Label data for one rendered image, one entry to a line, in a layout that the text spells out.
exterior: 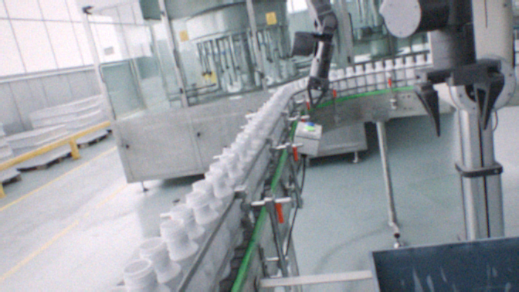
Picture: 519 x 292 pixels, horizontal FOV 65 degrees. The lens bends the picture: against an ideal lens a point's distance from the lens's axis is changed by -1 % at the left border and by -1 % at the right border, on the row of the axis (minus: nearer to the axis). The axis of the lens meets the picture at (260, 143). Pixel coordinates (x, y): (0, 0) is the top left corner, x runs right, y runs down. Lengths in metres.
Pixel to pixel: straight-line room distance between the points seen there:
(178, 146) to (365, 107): 2.66
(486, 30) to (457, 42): 0.59
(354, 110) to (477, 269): 1.80
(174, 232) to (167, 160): 4.24
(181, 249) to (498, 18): 0.94
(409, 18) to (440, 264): 0.54
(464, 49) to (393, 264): 0.47
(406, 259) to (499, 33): 0.62
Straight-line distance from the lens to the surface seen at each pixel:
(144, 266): 0.56
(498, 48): 1.23
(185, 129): 4.68
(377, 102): 2.65
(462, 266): 0.95
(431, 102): 0.62
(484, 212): 1.39
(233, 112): 4.49
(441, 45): 0.63
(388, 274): 0.93
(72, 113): 9.94
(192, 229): 0.69
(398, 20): 0.58
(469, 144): 1.32
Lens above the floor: 1.39
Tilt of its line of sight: 13 degrees down
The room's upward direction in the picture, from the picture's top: 11 degrees counter-clockwise
